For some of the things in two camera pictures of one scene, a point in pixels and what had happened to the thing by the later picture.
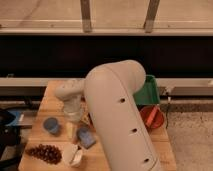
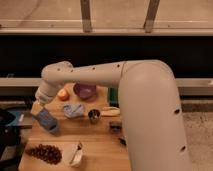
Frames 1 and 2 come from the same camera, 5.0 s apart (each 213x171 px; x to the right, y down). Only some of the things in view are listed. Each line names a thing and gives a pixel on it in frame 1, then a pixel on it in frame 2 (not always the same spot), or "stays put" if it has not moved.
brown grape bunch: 47,153 stays put
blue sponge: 86,137 -> 46,117
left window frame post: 86,15 stays put
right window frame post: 150,15 stays put
